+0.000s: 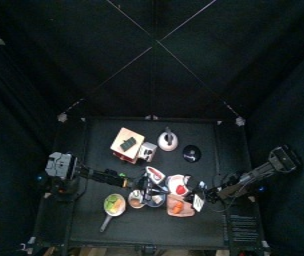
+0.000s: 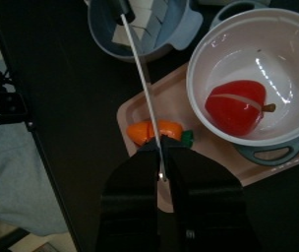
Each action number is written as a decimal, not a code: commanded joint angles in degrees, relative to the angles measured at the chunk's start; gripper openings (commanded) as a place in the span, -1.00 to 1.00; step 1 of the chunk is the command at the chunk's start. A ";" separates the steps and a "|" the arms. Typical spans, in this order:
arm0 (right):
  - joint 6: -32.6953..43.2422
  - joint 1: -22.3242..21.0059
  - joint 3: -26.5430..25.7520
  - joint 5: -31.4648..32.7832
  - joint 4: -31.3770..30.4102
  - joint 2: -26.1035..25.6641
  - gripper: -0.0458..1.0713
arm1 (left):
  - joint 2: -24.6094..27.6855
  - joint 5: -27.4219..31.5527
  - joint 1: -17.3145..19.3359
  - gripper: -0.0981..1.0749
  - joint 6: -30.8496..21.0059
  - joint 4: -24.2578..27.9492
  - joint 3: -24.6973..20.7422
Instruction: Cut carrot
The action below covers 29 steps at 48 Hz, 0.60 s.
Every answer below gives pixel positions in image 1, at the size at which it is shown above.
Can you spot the white text label sticker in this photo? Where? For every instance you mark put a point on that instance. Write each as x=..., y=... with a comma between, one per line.
x=243, y=227

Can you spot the black round disc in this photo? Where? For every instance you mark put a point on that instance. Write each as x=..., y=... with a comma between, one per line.
x=191, y=153

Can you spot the yellow toy vegetable slice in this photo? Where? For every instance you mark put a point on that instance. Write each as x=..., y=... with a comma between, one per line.
x=117, y=206

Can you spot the white tray with red fish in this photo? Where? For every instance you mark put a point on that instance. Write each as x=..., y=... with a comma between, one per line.
x=154, y=174

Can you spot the wooden toy stove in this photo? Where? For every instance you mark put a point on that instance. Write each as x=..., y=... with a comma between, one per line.
x=126, y=145

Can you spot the orange toy carrot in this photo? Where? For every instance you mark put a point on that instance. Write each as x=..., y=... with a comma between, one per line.
x=177, y=207

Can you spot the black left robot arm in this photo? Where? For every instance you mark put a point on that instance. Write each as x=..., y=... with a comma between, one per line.
x=100, y=175

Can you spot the grey toy frying pan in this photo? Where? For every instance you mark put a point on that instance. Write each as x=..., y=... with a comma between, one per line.
x=113, y=206

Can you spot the small white toy toaster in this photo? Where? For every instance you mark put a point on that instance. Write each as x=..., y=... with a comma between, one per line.
x=148, y=151

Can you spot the small green toy vegetable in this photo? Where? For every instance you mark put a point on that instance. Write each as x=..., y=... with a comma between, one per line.
x=122, y=174

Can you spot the blue toy plate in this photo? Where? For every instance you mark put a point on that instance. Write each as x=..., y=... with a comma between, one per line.
x=157, y=200

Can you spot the white toy kettle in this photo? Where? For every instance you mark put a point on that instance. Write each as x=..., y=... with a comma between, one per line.
x=168, y=141

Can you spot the green toy vegetable slice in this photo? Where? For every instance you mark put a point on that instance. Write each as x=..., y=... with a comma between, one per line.
x=110, y=202

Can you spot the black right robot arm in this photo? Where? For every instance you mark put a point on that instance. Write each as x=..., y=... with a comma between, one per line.
x=257, y=172

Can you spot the small white bowl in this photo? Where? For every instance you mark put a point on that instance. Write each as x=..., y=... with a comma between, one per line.
x=134, y=202

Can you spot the white plate with red food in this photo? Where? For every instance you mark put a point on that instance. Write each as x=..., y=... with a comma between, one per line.
x=179, y=185

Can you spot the pink cutting board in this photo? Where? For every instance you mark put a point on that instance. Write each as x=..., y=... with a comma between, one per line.
x=179, y=207

